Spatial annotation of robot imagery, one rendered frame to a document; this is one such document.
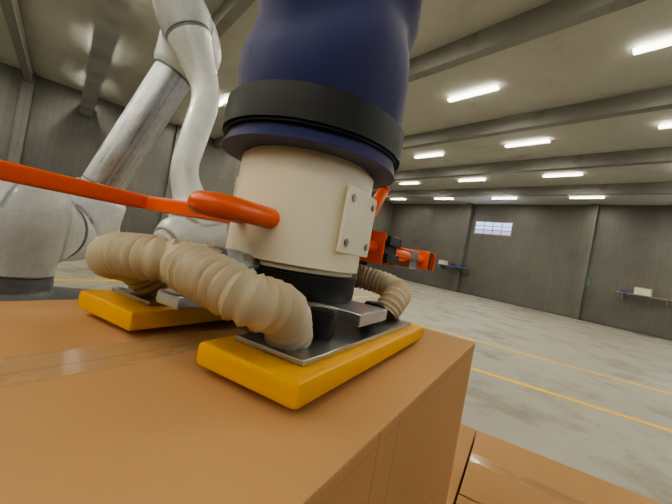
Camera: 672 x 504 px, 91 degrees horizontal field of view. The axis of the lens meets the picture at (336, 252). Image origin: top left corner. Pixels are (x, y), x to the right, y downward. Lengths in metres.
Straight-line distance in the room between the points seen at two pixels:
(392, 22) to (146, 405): 0.41
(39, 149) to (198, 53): 15.66
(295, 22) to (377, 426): 0.38
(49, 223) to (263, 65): 0.64
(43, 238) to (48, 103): 15.91
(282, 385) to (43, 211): 0.74
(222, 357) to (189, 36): 0.79
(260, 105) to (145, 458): 0.30
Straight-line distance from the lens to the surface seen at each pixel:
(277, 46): 0.40
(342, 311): 0.35
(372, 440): 0.25
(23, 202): 0.90
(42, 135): 16.57
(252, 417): 0.24
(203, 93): 0.89
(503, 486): 1.12
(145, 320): 0.37
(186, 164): 0.76
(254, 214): 0.33
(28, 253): 0.90
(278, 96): 0.36
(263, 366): 0.25
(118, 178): 1.07
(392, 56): 0.42
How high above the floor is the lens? 1.06
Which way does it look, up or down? level
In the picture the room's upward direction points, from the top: 10 degrees clockwise
